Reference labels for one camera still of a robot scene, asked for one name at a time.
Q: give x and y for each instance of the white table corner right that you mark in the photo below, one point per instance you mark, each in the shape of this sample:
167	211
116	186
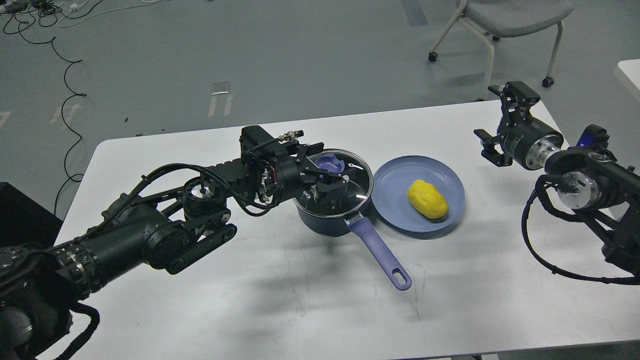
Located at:
628	73

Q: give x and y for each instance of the silver floor plate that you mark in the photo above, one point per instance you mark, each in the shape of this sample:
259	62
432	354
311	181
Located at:
220	88

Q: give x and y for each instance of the black box at left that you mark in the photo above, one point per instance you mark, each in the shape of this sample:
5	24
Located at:
24	221

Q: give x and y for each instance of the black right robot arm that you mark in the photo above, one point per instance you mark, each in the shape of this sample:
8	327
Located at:
581	184

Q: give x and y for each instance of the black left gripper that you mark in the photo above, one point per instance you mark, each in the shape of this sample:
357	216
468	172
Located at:
288	171

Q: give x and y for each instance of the grey chair white frame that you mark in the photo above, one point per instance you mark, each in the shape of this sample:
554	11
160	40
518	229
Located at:
507	19

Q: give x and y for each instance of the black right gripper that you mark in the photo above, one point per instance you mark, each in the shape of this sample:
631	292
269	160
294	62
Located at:
523	138

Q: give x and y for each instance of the yellow potato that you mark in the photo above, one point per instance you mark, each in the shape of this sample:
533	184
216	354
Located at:
427	200

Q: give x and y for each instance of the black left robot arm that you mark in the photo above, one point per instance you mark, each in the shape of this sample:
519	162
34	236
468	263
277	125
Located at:
175	215

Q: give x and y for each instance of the dark blue saucepan purple handle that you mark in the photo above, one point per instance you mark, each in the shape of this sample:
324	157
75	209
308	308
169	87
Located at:
358	223

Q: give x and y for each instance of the blue round plate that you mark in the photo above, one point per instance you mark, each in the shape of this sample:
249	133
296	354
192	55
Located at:
391	184

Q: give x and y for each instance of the glass lid purple knob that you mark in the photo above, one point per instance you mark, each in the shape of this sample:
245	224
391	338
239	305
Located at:
358	191

